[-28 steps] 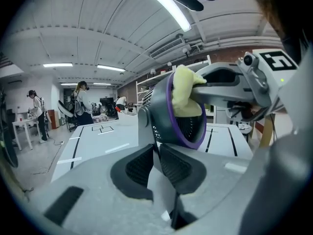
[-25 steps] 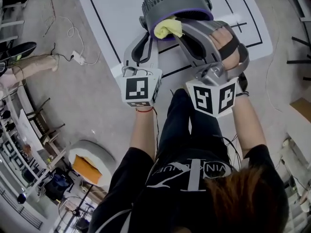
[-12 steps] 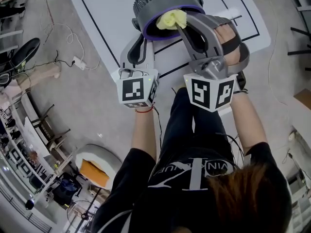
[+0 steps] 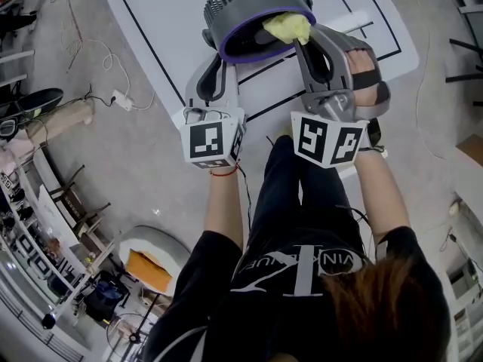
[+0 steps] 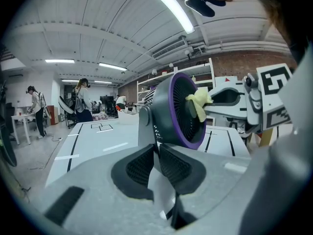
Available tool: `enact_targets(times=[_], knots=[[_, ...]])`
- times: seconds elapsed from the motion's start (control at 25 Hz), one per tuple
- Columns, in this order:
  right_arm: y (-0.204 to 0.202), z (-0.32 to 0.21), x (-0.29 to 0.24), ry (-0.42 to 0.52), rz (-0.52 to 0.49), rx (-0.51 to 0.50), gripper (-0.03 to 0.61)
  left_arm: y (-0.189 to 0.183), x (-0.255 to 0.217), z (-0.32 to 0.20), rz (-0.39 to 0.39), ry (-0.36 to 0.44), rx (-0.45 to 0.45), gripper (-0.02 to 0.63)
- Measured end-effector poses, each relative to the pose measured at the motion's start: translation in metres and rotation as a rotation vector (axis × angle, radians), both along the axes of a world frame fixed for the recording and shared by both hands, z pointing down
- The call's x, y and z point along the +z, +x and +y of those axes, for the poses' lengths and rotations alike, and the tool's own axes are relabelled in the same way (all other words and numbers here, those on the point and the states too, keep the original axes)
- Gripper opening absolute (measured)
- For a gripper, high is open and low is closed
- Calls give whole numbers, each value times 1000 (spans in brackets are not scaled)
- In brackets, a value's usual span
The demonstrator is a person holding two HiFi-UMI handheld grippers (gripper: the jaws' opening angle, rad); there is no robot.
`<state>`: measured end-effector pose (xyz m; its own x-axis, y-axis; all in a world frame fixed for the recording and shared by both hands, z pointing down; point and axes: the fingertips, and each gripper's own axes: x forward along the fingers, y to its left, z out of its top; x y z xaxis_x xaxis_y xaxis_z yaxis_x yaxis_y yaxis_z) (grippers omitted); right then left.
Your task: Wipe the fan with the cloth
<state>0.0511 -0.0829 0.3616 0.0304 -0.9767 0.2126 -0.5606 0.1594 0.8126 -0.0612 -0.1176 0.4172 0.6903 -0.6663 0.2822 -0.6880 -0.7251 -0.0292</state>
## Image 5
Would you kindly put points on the black head-worn camera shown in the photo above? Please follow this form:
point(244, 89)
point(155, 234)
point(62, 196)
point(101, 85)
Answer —
point(200, 6)

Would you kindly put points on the black monitor screen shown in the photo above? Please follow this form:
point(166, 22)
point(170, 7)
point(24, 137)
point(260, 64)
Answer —
point(106, 99)

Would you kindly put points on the long ceiling light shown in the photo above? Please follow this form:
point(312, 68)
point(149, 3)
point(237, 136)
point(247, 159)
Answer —
point(69, 80)
point(112, 66)
point(171, 8)
point(102, 82)
point(59, 61)

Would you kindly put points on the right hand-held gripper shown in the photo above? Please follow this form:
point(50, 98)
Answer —
point(274, 82)

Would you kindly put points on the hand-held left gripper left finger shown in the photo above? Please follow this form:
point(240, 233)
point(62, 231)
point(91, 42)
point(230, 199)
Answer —
point(97, 180)

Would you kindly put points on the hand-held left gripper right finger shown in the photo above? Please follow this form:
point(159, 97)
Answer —
point(215, 177)

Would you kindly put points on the white clamp lamp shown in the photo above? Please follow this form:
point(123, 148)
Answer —
point(187, 53)
point(171, 65)
point(154, 71)

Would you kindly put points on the white metal shelving rack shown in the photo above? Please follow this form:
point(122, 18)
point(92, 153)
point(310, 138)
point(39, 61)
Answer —
point(212, 68)
point(156, 77)

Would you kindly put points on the yellow cleaning cloth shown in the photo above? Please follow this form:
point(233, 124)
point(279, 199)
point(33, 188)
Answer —
point(199, 99)

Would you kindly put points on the grey round fan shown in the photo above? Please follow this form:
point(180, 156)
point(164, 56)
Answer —
point(166, 106)

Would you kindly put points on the brown wooden cabinet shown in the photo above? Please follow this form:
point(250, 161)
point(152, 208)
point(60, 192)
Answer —
point(52, 114)

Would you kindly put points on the white ceiling air conditioner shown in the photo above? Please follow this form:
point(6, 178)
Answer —
point(168, 50)

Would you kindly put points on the white round disc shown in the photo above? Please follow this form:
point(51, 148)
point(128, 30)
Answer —
point(66, 104)

